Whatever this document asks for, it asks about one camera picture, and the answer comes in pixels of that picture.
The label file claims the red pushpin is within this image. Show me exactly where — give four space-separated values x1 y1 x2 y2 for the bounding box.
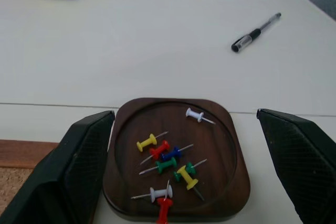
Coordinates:
155 179 174 224
140 140 170 166

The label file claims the black clear gel pen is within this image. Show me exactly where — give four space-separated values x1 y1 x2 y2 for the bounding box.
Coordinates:
230 12 282 53

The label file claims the white pushpin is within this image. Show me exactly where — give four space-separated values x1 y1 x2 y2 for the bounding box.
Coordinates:
131 184 174 203
185 107 216 125

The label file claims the green pushpin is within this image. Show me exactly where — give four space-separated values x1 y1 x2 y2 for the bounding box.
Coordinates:
173 158 208 183
139 157 177 175

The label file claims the yellow pushpin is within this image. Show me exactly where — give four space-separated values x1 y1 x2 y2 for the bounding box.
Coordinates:
136 131 169 153
176 165 205 201

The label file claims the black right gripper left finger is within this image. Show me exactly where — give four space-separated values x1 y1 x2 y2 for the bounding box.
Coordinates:
0 110 116 224

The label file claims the blue pushpin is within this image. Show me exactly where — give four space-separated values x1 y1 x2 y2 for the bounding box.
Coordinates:
160 144 194 162

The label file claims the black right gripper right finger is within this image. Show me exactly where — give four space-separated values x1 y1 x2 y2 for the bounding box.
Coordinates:
256 108 336 224

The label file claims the dark wooden tray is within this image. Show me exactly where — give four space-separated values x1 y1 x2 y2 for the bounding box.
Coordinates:
102 97 251 222

